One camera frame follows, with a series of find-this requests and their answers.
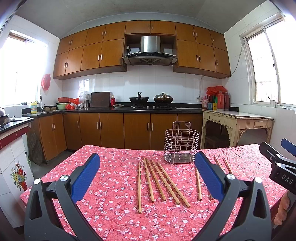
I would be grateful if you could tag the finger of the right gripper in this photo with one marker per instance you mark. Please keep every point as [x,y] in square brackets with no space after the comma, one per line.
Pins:
[288,146]
[276,158]

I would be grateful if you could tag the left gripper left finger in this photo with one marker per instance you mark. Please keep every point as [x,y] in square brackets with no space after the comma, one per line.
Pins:
[41,219]

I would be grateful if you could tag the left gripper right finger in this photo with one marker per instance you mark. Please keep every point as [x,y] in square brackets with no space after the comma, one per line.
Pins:
[253,221]

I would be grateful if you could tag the wooden chopstick eight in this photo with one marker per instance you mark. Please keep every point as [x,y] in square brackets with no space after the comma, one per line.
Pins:
[228,166]

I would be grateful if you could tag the wooden chopstick six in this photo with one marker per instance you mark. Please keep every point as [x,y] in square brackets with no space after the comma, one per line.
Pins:
[198,185]

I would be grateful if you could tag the wooden chopstick seven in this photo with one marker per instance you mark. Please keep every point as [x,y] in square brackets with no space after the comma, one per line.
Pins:
[217,162]

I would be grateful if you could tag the wooden chopstick four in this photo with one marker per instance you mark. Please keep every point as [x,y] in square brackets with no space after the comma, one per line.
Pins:
[166,184]

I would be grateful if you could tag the wooden chopstick one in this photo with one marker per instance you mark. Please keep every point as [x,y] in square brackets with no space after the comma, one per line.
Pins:
[139,189]

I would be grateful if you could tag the wooden chopstick two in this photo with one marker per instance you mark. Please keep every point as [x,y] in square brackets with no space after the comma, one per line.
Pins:
[149,181]

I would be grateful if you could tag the wooden chopstick five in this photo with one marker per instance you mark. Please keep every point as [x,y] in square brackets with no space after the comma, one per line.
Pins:
[175,187]

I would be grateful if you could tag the wooden chopstick three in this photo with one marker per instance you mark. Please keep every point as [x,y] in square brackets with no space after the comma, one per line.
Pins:
[156,181]

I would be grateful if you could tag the right hand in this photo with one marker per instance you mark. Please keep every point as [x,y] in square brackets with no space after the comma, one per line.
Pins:
[281,215]

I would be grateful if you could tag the cream old wooden table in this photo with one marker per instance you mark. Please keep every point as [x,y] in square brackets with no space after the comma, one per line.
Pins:
[236,124]

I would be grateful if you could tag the flower decal white cabinet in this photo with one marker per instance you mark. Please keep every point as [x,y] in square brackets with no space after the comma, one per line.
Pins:
[16,178]

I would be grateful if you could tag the red thermos bottles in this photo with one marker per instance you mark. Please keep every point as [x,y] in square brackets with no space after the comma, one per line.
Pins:
[223,101]

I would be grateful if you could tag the lower wooden cabinets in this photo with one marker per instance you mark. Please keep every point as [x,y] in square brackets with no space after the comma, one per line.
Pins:
[50,135]

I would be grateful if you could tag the wooden cabinets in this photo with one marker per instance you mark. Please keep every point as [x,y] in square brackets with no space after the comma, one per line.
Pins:
[50,135]
[113,47]

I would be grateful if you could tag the red bag on table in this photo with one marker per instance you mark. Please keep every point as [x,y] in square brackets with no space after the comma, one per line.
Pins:
[214,90]

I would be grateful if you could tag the red floral tablecloth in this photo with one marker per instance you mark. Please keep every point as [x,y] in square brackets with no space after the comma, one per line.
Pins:
[136,195]

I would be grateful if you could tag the right window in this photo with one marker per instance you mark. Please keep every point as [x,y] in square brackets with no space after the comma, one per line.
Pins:
[270,56]

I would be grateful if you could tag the window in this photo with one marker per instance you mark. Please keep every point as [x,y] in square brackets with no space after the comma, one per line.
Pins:
[270,56]
[23,64]

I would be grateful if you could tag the yellow detergent bottle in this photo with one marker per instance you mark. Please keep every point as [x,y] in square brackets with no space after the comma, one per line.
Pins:
[34,107]

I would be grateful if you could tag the green basin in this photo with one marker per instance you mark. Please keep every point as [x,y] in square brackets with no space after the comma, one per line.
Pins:
[61,106]

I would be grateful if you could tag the red basin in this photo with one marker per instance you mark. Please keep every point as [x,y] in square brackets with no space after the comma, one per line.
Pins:
[63,99]

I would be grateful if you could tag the lidded wok right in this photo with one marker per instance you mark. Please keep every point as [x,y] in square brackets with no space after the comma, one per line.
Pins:
[163,100]

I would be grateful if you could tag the dark cutting board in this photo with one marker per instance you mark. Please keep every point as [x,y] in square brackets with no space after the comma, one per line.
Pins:
[100,99]

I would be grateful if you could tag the upper wooden cabinets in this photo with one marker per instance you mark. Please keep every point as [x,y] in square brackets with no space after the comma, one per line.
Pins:
[113,47]

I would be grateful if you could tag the red small bottle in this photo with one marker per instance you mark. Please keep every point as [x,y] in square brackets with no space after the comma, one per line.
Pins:
[113,100]

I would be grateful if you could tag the gas stove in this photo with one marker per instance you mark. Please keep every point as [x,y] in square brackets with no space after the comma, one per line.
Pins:
[152,108]

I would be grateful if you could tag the black wok left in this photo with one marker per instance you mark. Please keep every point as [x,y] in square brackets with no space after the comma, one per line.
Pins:
[139,101]

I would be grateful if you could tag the left window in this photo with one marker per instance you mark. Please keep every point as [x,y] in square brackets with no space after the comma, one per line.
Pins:
[23,64]

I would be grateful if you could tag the steel range hood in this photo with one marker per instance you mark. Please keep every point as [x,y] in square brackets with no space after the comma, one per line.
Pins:
[150,50]

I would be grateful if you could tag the metal wire utensil holder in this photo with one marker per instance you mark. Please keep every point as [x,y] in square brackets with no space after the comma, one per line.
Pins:
[181,143]

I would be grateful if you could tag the red plastic bag on wall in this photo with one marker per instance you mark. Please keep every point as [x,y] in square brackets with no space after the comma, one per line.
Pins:
[46,81]

